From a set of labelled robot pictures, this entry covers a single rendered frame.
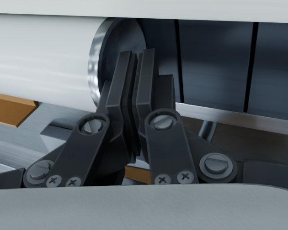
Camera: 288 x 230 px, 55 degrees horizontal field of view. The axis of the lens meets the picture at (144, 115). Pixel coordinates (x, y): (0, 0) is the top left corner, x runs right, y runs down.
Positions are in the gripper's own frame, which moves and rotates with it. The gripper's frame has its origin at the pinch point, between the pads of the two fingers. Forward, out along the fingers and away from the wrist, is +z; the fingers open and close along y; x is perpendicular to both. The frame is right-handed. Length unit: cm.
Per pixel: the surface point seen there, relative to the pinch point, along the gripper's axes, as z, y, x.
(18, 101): 17.2, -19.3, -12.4
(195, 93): 4.3, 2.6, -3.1
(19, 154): 0.0, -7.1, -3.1
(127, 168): 9.8, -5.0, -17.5
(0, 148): 0.6, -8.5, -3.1
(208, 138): 6.1, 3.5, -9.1
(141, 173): 8.9, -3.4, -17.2
